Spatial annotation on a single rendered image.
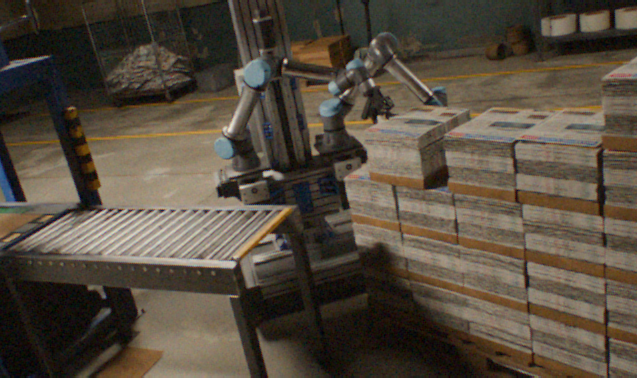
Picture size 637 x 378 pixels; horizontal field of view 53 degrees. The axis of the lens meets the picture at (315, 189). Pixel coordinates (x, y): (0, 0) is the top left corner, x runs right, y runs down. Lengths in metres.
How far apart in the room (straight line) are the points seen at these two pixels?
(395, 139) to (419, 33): 6.98
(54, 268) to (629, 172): 2.25
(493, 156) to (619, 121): 0.47
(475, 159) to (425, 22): 7.13
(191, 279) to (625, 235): 1.52
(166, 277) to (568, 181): 1.50
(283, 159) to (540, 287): 1.56
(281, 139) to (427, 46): 6.29
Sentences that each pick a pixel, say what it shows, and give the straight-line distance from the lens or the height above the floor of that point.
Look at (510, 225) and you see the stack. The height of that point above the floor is 0.73.
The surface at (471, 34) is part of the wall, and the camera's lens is 9.35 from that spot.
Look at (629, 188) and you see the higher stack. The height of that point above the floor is 0.94.
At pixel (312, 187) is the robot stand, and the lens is 3.39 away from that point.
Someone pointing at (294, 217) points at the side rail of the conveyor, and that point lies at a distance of 2.73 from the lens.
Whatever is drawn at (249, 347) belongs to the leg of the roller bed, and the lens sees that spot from 2.52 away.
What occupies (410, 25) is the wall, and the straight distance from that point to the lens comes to 9.54.
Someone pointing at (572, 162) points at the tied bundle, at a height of 1.01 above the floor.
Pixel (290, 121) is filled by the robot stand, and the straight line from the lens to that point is 3.41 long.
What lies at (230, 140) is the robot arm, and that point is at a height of 1.02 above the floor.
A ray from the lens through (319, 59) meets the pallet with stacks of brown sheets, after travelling 8.95.
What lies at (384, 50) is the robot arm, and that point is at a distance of 3.20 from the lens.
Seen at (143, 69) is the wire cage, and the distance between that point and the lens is 10.38.
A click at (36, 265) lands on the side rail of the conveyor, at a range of 3.05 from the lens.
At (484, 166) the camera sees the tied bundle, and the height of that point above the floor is 0.96.
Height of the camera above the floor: 1.80
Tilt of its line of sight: 20 degrees down
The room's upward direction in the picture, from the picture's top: 11 degrees counter-clockwise
